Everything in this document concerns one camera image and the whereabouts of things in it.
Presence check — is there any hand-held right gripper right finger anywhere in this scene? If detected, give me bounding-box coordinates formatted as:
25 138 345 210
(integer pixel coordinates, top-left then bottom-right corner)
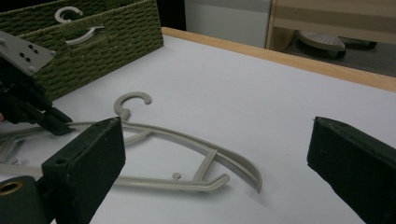
306 116 396 224

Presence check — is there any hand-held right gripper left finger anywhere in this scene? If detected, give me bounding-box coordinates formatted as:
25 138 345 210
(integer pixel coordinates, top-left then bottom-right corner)
41 116 127 224

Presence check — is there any grey plastic clothes hanger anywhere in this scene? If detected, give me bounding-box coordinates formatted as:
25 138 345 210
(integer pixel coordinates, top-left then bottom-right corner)
64 25 106 47
54 6 84 25
0 91 263 194

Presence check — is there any green woven basket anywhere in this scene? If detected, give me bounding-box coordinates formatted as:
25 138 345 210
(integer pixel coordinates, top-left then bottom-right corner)
0 0 164 102

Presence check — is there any white table mat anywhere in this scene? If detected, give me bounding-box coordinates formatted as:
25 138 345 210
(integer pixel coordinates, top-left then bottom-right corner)
0 33 396 224

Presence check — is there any grey oval object black base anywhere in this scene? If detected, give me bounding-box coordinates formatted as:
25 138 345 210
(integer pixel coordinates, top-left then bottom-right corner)
296 30 347 60

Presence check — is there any black curtain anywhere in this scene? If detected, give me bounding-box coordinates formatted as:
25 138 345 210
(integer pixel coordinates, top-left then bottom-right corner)
154 0 188 32

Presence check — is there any light wooden desk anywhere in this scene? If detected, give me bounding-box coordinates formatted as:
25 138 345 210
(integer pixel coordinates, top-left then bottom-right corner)
265 0 396 52

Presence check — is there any white cabinet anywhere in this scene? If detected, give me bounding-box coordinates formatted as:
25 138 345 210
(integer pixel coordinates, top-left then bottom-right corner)
184 0 274 49

